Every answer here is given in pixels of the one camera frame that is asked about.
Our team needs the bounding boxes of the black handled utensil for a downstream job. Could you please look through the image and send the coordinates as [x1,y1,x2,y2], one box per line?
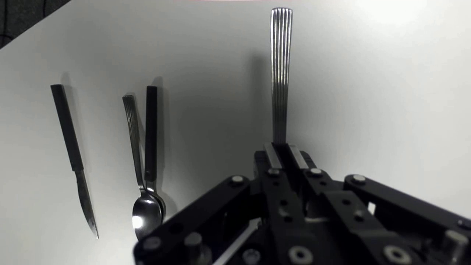
[142,85,169,223]

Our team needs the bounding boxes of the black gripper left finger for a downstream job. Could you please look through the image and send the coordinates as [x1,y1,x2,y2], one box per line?
[131,142,316,265]

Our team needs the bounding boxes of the black handled knife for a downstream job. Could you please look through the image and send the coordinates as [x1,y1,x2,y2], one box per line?
[48,83,101,241]

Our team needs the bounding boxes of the silver fork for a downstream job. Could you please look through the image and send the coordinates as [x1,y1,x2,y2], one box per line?
[268,7,294,148]

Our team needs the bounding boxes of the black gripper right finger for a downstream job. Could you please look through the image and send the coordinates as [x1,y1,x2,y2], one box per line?
[285,143,471,265]

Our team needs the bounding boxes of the steel spoon plain handle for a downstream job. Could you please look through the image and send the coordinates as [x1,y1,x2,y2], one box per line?
[120,93,165,242]

